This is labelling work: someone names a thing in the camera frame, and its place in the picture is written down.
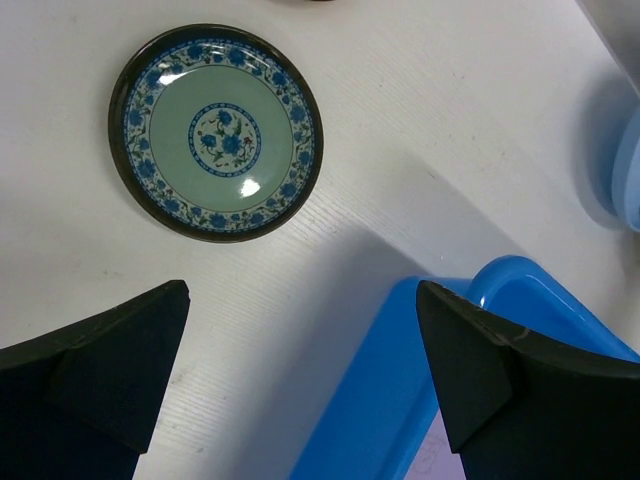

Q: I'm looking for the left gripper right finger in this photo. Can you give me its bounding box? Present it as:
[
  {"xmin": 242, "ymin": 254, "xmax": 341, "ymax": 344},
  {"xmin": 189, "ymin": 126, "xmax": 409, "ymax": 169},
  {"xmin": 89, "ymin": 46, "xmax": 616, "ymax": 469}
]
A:
[{"xmin": 416, "ymin": 281, "xmax": 639, "ymax": 479}]

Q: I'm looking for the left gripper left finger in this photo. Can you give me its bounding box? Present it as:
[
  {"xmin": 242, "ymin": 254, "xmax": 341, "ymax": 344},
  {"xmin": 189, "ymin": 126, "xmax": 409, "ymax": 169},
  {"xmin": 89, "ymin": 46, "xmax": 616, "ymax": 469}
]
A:
[{"xmin": 1, "ymin": 280, "xmax": 190, "ymax": 479}]

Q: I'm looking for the purple plastic plate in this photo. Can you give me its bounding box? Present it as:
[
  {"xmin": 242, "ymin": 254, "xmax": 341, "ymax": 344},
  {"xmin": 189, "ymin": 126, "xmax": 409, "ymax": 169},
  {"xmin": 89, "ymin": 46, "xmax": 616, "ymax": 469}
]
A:
[{"xmin": 405, "ymin": 411, "xmax": 466, "ymax": 480}]

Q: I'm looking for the light blue plastic plate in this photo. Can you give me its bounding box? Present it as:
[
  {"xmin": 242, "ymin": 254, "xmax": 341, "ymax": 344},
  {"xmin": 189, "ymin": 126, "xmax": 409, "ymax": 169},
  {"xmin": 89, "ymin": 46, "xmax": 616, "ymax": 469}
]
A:
[{"xmin": 611, "ymin": 107, "xmax": 640, "ymax": 232}]

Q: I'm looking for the blue plastic bin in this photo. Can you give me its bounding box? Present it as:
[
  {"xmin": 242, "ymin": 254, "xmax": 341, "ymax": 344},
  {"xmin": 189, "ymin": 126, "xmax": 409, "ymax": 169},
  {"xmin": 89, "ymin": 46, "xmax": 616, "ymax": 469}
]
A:
[{"xmin": 291, "ymin": 255, "xmax": 639, "ymax": 479}]

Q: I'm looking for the left green floral plate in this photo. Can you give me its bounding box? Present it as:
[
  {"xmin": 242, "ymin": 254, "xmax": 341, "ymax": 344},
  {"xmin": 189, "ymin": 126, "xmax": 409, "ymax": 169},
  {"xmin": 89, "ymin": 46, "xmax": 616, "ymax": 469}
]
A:
[{"xmin": 108, "ymin": 24, "xmax": 324, "ymax": 243}]

